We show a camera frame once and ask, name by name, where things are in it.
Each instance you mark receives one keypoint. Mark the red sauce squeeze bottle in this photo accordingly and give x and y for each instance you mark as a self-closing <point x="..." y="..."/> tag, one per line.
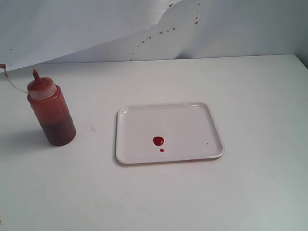
<point x="49" y="106"/>

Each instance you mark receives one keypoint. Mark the red sauce blob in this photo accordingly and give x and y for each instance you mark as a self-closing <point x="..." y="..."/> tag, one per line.
<point x="158" y="140"/>

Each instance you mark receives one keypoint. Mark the white rectangular plastic tray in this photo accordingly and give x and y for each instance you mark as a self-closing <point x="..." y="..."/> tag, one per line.
<point x="189" y="131"/>

